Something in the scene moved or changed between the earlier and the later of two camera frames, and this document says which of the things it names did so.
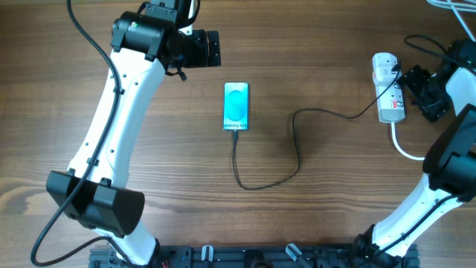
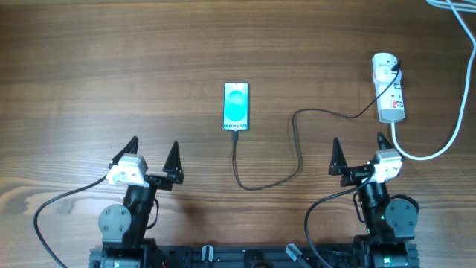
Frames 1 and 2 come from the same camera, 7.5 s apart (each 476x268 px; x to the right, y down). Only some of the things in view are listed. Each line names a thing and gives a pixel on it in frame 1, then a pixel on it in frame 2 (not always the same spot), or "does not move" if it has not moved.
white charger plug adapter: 382,74 does not move
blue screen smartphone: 236,106 does not move
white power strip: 390,103 does not move
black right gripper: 410,79 → 340,167
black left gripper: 201,59 → 172,167
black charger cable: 370,105 does not move
